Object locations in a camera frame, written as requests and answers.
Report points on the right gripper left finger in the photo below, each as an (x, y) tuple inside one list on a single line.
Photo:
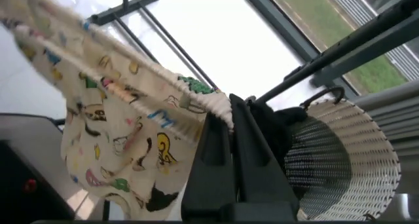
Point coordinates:
[(209, 184)]

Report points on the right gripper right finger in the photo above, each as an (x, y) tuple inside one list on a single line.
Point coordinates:
[(258, 181)]

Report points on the cream printed garment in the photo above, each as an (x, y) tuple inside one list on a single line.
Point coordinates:
[(124, 132)]

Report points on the white laundry basket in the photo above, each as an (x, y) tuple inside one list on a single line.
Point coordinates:
[(360, 158)]

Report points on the black clothes rack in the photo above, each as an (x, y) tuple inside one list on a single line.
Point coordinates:
[(343, 47)]

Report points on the beige curtain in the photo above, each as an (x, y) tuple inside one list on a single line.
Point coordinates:
[(393, 125)]

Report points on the window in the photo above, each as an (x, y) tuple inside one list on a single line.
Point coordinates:
[(327, 21)]

